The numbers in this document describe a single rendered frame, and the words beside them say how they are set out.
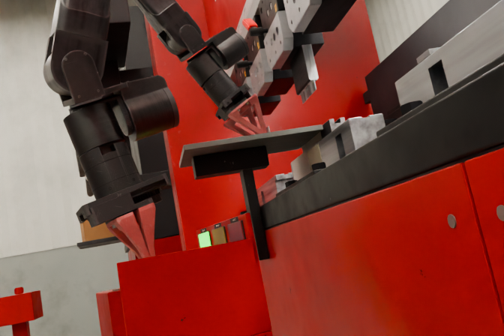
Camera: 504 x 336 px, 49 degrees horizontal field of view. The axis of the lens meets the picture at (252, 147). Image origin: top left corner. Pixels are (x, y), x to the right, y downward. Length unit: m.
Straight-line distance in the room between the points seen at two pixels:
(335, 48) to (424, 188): 1.75
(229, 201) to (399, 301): 1.44
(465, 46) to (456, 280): 0.25
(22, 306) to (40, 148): 5.53
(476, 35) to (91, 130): 0.42
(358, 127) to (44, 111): 7.47
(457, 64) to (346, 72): 1.56
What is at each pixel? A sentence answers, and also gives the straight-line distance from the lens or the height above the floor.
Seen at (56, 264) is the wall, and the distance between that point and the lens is 7.87.
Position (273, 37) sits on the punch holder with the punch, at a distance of 1.20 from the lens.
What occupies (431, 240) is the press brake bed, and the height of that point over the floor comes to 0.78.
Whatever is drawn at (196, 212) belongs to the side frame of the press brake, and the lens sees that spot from 1.92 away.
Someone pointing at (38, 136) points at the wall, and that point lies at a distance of 8.11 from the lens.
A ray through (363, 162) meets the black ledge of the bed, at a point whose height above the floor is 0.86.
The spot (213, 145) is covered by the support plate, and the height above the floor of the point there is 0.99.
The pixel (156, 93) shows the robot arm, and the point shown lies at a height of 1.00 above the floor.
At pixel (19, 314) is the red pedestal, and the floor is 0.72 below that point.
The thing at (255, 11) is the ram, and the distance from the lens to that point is 1.35.
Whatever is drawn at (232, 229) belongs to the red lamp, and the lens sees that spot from 0.69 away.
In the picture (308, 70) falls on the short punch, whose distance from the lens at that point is 1.12.
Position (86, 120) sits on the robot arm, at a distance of 0.65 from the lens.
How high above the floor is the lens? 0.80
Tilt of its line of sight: 10 degrees up
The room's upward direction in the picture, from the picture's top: 11 degrees counter-clockwise
